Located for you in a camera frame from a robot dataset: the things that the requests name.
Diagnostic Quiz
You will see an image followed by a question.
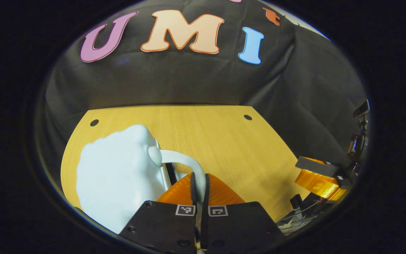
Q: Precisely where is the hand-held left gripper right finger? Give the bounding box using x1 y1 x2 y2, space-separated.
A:
201 173 286 253

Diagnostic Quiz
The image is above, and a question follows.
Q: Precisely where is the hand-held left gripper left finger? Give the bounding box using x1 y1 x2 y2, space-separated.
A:
118 172 198 254

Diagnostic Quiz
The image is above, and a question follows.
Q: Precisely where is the light blue suitcase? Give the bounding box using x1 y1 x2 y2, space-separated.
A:
75 124 207 235

